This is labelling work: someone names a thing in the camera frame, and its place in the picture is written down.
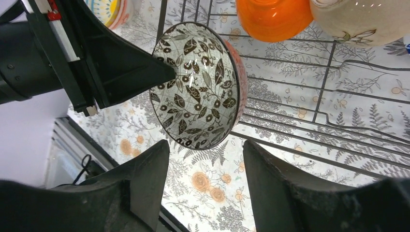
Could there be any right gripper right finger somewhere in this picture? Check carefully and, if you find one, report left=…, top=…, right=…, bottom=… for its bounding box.
left=243, top=140, right=410, bottom=232

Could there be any pink speckled bowl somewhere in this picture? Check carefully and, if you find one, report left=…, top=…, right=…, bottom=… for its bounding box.
left=149, top=22, right=248, bottom=150

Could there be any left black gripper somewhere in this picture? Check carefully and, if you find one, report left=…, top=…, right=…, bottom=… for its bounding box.
left=0, top=0, right=176, bottom=116

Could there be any orange bowl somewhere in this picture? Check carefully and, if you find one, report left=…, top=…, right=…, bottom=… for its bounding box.
left=235, top=0, right=313, bottom=43

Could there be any floral patterned table mat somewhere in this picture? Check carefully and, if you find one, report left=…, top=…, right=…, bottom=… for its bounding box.
left=117, top=0, right=410, bottom=232

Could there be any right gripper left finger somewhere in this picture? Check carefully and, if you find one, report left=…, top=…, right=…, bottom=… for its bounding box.
left=0, top=140, right=170, bottom=232

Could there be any yellow sun pattern bowl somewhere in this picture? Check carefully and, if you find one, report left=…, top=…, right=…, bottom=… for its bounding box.
left=85, top=0, right=120, bottom=28

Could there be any beige bowl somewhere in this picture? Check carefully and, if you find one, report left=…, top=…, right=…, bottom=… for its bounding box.
left=309, top=0, right=410, bottom=47

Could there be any black wire dish rack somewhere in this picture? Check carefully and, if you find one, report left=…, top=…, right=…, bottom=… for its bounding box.
left=159, top=0, right=410, bottom=184

